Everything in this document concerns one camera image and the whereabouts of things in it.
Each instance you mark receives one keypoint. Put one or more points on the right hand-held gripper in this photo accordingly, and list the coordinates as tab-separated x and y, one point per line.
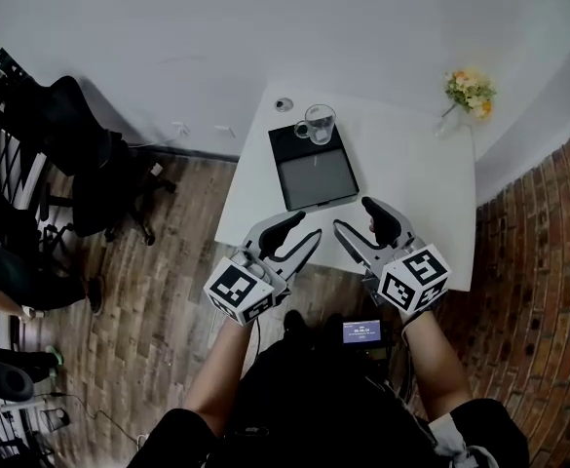
413	281

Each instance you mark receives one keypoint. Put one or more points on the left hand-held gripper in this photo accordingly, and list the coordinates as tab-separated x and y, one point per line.
238	288

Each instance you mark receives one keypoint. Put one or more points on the black tray box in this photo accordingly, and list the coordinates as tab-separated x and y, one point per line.
314	178

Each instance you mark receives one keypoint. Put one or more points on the clear glass cup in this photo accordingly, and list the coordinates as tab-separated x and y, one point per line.
319	125

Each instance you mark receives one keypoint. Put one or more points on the person's left forearm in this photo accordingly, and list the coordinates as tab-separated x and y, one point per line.
221	373

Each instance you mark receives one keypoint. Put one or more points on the person's right forearm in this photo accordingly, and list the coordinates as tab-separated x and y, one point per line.
438	373

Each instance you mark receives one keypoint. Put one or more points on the white table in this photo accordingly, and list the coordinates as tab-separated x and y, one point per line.
411	188

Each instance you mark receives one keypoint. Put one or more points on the small black screen device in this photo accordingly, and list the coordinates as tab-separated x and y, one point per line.
361	332

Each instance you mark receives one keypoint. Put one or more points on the person's black clothing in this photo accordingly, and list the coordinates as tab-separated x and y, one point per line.
323	407

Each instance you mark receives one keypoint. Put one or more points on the yellow flowers in glass vase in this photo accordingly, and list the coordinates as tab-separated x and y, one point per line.
469	88

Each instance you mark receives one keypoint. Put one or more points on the white cloth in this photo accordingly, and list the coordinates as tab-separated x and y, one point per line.
452	437

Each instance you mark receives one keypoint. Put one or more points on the black office chair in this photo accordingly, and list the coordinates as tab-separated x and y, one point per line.
75	125

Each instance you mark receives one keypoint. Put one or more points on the small black mesh basket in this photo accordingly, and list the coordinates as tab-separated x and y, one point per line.
54	419

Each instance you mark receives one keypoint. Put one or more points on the black round seat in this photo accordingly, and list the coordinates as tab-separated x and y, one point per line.
9	380

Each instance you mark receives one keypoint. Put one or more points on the white wall socket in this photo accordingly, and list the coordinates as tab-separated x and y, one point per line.
181	127
223	129

